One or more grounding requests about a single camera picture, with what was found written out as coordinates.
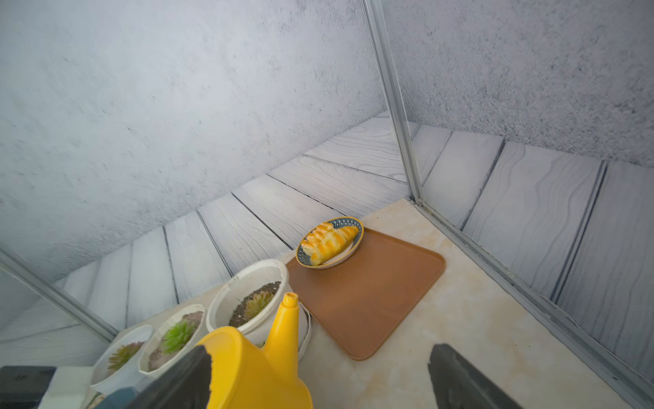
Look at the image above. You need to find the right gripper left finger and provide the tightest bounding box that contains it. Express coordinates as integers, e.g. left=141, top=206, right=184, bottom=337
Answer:
left=127, top=345, right=212, bottom=409

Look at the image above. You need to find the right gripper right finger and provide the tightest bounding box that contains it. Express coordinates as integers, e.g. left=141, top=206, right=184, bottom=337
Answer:
left=427, top=344, right=521, bottom=409

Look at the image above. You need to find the white ribbed pot green succulent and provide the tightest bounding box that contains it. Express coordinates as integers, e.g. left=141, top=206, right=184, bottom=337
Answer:
left=138, top=304, right=207, bottom=379

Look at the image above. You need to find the yellow plastic watering can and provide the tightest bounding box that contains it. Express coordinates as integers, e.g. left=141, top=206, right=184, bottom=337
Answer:
left=199, top=292, right=313, bottom=408

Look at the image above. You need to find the blue pot succulent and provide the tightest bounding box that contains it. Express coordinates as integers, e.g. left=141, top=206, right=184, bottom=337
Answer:
left=95, top=387, right=139, bottom=409

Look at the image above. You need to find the white round pot pinkish soil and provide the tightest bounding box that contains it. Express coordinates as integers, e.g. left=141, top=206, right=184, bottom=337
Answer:
left=91, top=325, right=153, bottom=395

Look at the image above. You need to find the large white pot dark soil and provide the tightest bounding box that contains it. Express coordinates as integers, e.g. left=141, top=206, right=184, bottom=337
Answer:
left=205, top=259, right=291, bottom=347

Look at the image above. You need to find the brown rectangular tray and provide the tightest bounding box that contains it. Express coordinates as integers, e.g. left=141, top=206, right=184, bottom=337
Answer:
left=287, top=229, right=446, bottom=361

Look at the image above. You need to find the lower yellow pastry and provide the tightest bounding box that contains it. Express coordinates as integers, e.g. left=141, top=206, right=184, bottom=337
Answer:
left=310, top=226, right=359, bottom=266

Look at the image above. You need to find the yellow pastry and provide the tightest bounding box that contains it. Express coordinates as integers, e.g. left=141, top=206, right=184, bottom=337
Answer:
left=301, top=223, right=334, bottom=257
left=310, top=226, right=359, bottom=266

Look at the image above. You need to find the upper yellow pastry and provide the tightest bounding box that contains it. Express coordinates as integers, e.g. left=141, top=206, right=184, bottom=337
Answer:
left=301, top=223, right=334, bottom=257

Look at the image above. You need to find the right aluminium frame post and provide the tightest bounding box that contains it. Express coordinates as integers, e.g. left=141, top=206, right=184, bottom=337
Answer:
left=363, top=0, right=422, bottom=206

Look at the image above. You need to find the aluminium frame post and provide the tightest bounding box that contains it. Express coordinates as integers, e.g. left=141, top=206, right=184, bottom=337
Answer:
left=1, top=250, right=119, bottom=341
left=363, top=0, right=422, bottom=206

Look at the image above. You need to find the left aluminium frame post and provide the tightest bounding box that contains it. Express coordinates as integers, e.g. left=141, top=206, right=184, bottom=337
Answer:
left=1, top=250, right=119, bottom=341

